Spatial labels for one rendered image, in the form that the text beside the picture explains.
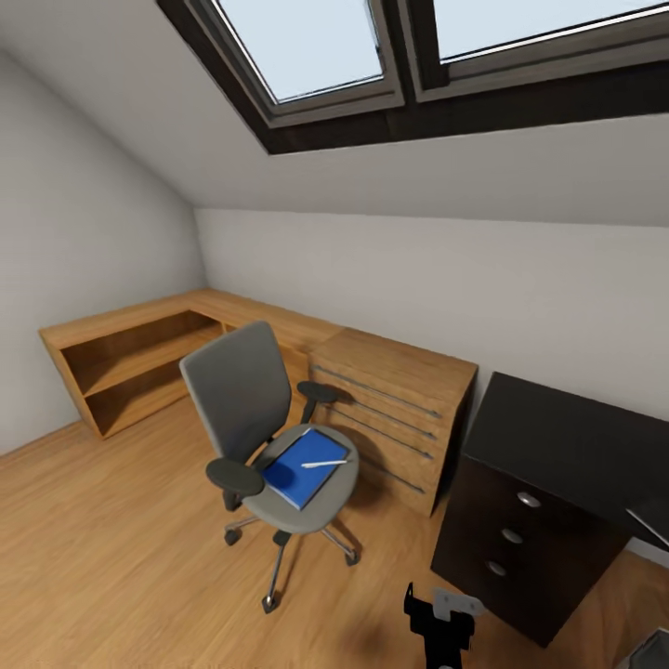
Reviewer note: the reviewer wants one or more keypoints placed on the swivel chair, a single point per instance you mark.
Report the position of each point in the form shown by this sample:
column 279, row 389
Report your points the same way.
column 240, row 388

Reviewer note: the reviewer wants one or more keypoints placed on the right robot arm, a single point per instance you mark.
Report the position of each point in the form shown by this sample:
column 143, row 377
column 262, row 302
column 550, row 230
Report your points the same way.
column 446, row 625

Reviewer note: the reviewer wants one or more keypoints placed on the fixed window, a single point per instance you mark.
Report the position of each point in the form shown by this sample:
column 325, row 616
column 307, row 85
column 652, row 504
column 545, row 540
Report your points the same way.
column 311, row 75

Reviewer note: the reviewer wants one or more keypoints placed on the folder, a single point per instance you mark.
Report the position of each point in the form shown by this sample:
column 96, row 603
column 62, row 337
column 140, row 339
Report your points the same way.
column 287, row 476

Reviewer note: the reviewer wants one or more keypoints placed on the notebook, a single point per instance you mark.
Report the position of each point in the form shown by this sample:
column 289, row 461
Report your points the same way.
column 655, row 516

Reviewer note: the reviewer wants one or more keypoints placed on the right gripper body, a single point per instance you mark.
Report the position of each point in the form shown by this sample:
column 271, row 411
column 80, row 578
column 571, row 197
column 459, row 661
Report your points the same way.
column 423, row 622

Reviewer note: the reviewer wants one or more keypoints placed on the cabinet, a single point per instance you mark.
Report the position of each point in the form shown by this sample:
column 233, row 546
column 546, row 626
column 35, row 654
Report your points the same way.
column 402, row 405
column 528, row 558

